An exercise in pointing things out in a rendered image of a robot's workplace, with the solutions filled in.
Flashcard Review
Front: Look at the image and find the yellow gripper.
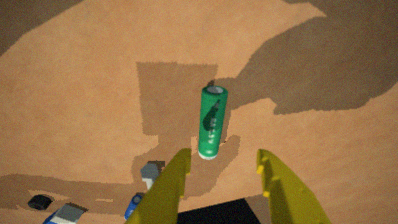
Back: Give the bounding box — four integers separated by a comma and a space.
124, 148, 332, 224

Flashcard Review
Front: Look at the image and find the blue aaa battery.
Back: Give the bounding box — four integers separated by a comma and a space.
124, 195, 142, 220

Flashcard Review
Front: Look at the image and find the blue and white eraser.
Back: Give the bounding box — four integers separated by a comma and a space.
42, 204, 84, 224

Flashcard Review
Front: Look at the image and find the grey hex bolt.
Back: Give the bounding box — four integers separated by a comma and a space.
140, 163, 159, 189

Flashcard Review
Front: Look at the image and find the black three-compartment bin rack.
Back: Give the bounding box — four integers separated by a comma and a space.
177, 198, 261, 224

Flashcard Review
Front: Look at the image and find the green aa battery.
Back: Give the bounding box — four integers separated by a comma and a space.
198, 85, 228, 160

